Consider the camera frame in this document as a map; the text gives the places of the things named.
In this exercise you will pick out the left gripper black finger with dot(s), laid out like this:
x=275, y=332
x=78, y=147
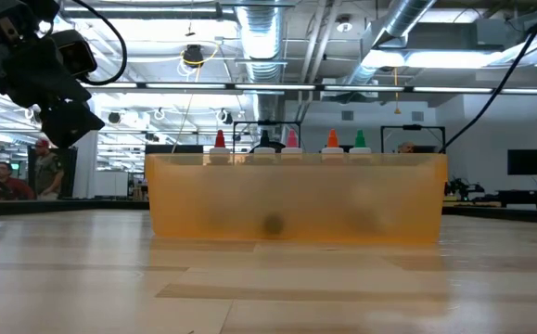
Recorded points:
x=71, y=125

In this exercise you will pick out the red Chefmaster candy color bottle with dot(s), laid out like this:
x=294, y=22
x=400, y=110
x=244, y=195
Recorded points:
x=220, y=141

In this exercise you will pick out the pink-capped food coloring bottle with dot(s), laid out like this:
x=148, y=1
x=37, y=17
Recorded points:
x=292, y=141

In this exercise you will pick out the red-capped food coloring bottle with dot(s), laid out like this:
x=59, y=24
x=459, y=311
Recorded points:
x=332, y=140

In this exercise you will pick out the green-capped food coloring bottle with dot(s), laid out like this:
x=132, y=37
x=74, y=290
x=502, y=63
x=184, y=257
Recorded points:
x=360, y=140

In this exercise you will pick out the person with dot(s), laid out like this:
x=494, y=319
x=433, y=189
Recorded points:
x=47, y=169
x=15, y=185
x=406, y=147

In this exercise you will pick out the black ceiling-hung device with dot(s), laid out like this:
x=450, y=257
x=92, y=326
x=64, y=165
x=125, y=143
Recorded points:
x=193, y=55

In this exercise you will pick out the translucent orange plastic tray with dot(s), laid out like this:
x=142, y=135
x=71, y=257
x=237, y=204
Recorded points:
x=296, y=199

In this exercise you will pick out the black desk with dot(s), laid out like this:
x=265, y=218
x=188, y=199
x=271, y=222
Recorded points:
x=523, y=197

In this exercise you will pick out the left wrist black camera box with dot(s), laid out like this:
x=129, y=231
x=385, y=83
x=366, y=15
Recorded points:
x=75, y=53

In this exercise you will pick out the black frame stand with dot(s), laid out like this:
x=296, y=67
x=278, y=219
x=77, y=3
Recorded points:
x=249, y=123
x=412, y=127

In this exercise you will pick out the silver ventilation duct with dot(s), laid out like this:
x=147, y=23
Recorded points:
x=402, y=16
x=261, y=37

